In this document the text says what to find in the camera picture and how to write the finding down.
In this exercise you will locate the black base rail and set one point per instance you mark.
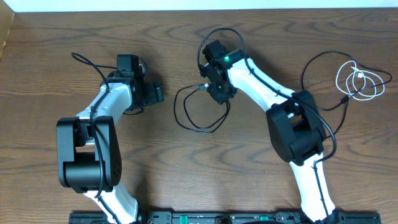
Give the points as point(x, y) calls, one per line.
point(240, 218)

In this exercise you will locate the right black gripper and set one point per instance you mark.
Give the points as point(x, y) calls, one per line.
point(220, 98)

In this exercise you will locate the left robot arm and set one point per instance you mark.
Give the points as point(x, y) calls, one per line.
point(88, 154)

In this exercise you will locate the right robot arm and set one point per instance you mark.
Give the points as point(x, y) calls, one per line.
point(296, 129)

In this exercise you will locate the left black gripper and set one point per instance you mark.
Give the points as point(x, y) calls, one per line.
point(156, 94)

